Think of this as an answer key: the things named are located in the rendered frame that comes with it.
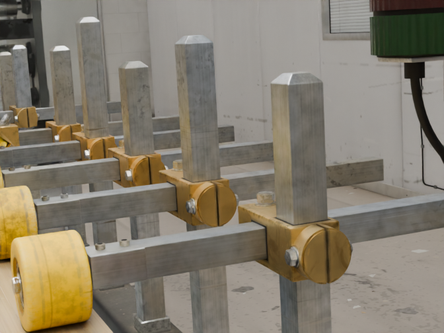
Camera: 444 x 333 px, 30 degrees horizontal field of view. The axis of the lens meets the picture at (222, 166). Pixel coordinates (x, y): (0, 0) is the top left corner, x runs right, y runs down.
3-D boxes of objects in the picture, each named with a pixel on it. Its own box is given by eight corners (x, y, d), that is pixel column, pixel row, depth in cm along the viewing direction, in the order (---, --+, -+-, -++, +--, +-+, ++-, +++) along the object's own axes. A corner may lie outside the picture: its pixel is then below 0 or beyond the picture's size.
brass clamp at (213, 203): (201, 203, 109) (198, 165, 108) (243, 223, 96) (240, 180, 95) (156, 209, 106) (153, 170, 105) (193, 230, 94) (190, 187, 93)
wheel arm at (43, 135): (184, 127, 183) (183, 114, 182) (188, 129, 180) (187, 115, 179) (16, 145, 169) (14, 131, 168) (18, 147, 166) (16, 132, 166)
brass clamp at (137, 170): (143, 176, 131) (141, 144, 130) (172, 189, 119) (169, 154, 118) (105, 180, 129) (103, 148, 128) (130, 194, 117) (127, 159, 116)
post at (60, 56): (86, 275, 174) (66, 45, 166) (90, 279, 171) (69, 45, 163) (69, 278, 173) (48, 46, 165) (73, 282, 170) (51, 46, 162)
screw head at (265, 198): (270, 201, 84) (270, 189, 83) (280, 204, 82) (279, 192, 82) (252, 203, 83) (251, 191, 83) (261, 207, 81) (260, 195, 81)
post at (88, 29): (115, 284, 151) (94, 16, 143) (121, 289, 148) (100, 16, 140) (97, 287, 149) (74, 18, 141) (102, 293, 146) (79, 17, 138)
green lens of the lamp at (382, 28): (433, 48, 52) (433, 13, 52) (499, 49, 47) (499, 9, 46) (351, 55, 50) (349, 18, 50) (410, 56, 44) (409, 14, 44)
